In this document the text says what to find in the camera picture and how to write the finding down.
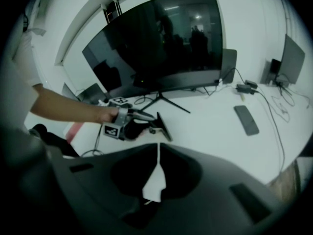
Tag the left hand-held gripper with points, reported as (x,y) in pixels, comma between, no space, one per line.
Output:
(123,121)

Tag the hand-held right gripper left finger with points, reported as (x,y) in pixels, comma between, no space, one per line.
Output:
(85,180)

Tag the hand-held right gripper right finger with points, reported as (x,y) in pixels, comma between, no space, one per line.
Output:
(232,170)

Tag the person's left forearm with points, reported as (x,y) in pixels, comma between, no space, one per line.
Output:
(73,106)

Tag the red mouse pad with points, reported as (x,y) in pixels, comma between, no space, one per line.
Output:
(74,131)

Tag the black smartphone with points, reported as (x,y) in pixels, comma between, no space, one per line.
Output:
(247,120)

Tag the dark grey desk panel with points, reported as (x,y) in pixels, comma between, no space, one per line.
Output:
(94,93)
(230,65)

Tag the large black monitor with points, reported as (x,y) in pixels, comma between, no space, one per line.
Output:
(159,45)

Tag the black power adapter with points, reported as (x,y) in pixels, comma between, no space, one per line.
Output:
(252,84)
(244,89)

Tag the person's white shirt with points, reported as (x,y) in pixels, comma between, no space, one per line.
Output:
(17,82)

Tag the dark grey monitor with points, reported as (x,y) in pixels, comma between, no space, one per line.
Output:
(292,60)

